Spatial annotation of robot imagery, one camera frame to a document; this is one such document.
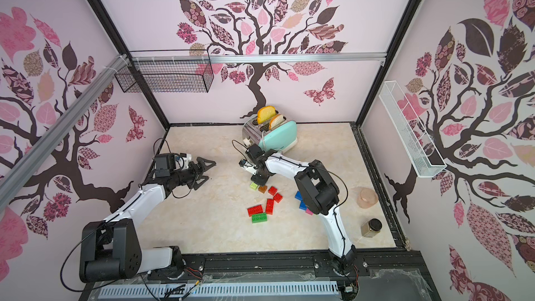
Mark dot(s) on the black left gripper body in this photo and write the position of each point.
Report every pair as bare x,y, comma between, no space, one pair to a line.
188,175

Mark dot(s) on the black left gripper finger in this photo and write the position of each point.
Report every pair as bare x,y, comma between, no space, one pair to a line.
205,164
199,182

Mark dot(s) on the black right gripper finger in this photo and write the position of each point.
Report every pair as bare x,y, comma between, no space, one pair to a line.
254,177
261,180

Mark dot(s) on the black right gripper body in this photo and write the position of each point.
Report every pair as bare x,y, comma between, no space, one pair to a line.
259,171

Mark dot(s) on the red long lego brick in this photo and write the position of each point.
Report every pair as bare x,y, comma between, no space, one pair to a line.
269,206
254,210

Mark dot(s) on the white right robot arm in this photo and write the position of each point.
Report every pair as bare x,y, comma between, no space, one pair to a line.
319,192

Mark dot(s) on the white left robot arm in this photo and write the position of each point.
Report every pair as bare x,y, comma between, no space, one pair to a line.
110,249

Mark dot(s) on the brown small lego brick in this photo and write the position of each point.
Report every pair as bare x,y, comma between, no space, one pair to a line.
262,189

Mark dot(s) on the small red lego brick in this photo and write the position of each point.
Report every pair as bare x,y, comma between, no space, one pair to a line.
278,197
273,191

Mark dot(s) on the red long lego brick upright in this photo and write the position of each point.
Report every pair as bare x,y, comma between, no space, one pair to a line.
269,206

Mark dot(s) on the green long lego brick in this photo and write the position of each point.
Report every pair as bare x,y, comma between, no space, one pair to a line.
259,218

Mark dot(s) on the mint and cream toaster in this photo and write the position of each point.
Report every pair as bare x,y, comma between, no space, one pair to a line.
281,139

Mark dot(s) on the toast slice right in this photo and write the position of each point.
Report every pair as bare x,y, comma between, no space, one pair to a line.
276,121

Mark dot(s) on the toast slice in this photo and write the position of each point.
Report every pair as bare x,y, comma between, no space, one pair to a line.
265,114
276,121

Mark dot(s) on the toast slice left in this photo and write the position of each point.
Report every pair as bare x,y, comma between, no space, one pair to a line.
265,114

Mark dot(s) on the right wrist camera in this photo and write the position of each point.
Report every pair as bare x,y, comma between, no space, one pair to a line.
248,166

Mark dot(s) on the black wire basket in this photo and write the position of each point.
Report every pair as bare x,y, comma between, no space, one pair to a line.
168,74

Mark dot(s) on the aluminium rail back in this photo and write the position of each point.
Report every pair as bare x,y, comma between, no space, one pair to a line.
263,58

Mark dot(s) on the aluminium rail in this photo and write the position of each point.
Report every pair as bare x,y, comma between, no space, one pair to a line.
263,58
19,175

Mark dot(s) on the white slotted cable duct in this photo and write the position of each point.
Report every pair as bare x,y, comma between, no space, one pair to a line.
218,291

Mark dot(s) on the aluminium rail left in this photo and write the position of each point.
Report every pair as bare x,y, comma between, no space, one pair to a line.
19,175

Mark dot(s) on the white wire shelf basket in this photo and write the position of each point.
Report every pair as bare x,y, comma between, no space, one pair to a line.
420,147

